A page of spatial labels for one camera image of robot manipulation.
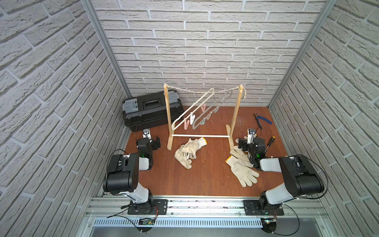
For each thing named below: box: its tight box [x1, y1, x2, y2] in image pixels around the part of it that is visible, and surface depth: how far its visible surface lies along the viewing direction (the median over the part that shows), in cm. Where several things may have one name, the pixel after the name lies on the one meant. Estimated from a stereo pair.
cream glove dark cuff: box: [174, 149, 192, 169], surface depth 91 cm
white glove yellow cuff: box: [180, 137, 208, 159], surface depth 94 cm
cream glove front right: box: [225, 155, 260, 188], surface depth 87 cm
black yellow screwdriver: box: [265, 135, 276, 153], surface depth 100 cm
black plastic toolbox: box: [121, 89, 185, 132], surface depth 97 cm
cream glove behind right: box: [229, 145, 251, 162], surface depth 94 cm
